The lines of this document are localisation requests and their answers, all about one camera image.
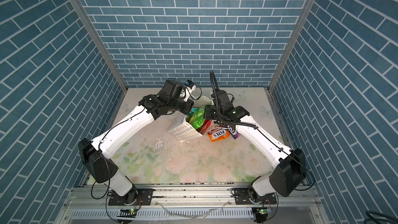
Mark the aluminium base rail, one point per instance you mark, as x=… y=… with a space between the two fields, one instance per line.
x=193 y=204

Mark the red snack packet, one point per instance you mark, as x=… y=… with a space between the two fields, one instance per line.
x=207 y=126

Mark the white patterned paper bag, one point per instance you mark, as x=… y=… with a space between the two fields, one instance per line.
x=182 y=130

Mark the purple Fox's raspberry candy bag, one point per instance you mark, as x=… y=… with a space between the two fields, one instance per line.
x=233 y=133

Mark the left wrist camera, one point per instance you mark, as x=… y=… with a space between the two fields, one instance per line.
x=189 y=88

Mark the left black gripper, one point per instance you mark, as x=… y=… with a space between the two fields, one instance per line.
x=188 y=103

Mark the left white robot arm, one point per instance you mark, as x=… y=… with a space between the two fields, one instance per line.
x=96 y=154

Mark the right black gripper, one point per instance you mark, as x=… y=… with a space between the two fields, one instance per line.
x=208 y=113

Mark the green snack packet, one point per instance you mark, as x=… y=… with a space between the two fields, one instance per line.
x=196 y=117

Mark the orange Fox's fruits candy bag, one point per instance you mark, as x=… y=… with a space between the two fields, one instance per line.
x=218 y=134

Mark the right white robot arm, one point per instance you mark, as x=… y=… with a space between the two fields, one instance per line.
x=289 y=166

